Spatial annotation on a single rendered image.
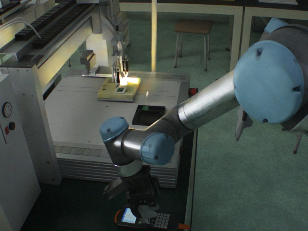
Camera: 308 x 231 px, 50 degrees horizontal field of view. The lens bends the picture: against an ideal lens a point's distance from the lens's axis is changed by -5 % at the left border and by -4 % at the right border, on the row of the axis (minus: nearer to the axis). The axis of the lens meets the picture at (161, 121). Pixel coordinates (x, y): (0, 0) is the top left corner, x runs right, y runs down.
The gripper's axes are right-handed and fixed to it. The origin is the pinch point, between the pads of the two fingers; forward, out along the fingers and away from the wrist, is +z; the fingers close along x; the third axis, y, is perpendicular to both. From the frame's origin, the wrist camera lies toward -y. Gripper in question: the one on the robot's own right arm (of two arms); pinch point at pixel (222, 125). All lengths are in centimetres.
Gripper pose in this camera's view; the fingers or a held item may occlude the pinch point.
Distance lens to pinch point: 108.8
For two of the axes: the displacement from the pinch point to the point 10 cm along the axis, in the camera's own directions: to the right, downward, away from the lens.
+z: -3.9, 8.2, 4.2
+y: 8.4, 1.3, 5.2
